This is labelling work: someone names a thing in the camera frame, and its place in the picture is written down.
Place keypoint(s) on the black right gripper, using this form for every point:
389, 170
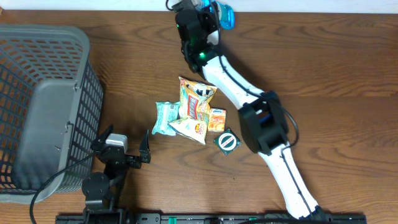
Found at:
211, 17

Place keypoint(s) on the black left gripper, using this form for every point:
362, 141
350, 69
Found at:
135, 162

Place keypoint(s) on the blue mouthwash bottle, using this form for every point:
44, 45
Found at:
225, 13

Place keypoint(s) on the teal wet wipes pack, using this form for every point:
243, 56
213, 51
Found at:
166, 113

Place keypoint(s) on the orange yellow snack bag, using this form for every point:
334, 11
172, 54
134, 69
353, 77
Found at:
194, 110

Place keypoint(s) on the orange white Kleenex tissue pack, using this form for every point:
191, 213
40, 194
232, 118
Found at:
217, 120

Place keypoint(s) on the green round-label box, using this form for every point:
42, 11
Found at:
227, 142

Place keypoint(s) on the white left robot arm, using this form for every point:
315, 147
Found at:
102, 190

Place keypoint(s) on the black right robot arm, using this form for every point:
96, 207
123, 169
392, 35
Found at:
262, 118

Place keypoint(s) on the white barcode scanner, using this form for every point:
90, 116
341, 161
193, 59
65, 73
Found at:
213, 38

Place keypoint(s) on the grey plastic mesh basket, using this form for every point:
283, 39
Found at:
51, 101

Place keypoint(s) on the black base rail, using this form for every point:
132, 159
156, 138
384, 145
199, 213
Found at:
155, 218

